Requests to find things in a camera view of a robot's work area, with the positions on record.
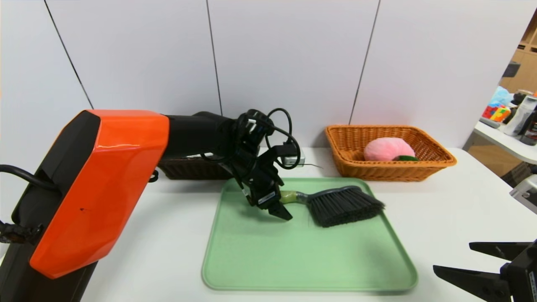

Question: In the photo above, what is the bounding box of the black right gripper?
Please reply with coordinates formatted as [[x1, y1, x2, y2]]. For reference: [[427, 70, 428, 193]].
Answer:
[[433, 239, 537, 302]]

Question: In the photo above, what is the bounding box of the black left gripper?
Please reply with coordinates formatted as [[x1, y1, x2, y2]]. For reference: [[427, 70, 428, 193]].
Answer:
[[240, 159, 293, 221]]

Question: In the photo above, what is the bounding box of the grey hand brush green handle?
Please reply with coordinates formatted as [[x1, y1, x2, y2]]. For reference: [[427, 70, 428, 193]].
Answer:
[[279, 186, 386, 228]]

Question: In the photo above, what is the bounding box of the pink plush peach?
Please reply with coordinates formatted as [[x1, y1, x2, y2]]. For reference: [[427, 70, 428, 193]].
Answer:
[[364, 138, 419, 162]]

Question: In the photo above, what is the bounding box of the dark brown wicker basket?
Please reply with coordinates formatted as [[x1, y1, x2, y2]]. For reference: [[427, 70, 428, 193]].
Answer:
[[157, 153, 235, 180]]

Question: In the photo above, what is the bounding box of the orange wicker basket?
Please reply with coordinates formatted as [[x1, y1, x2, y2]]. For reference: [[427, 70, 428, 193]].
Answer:
[[326, 125, 457, 182]]

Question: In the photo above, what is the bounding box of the light green plastic tray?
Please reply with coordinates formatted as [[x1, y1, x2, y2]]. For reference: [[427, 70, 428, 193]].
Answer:
[[202, 177, 419, 292]]

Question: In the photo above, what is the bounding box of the white side table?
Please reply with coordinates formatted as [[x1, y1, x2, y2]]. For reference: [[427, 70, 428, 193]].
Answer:
[[464, 122, 537, 165]]

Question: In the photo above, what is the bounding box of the dark bottle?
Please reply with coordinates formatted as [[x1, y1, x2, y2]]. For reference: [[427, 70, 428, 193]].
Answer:
[[520, 110, 537, 146]]

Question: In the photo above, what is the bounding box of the colourful toy cube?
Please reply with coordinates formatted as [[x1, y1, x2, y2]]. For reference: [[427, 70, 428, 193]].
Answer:
[[482, 105, 511, 123]]

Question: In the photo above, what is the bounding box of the white plastic bottle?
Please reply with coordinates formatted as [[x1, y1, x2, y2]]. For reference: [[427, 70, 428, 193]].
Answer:
[[503, 96, 537, 137]]

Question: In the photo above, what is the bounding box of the blue plastic bag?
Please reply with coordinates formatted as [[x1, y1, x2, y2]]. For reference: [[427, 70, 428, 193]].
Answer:
[[489, 86, 513, 107]]

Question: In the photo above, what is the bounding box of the wooden cabinet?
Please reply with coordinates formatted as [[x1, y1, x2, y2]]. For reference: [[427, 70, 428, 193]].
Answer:
[[499, 8, 537, 95]]

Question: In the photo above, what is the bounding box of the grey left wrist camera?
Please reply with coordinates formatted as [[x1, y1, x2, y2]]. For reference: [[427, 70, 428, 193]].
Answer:
[[282, 147, 306, 167]]

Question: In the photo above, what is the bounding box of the thin black camera cable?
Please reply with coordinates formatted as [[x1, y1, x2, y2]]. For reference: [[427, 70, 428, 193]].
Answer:
[[264, 108, 302, 170]]

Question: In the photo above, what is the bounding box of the black braided arm hose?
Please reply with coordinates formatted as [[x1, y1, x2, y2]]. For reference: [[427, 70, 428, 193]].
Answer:
[[0, 164, 59, 245]]

